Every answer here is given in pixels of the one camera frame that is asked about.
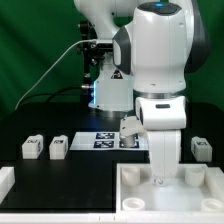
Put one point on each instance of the white sheet with tags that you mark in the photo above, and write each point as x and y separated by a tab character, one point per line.
105	141

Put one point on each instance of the white square tabletop panel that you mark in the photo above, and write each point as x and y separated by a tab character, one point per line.
195	188

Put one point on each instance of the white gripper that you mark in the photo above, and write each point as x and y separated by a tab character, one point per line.
163	120

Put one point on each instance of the black camera stand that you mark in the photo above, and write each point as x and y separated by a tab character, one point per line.
87	50

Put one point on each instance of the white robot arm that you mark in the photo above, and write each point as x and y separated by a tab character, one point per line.
144	48

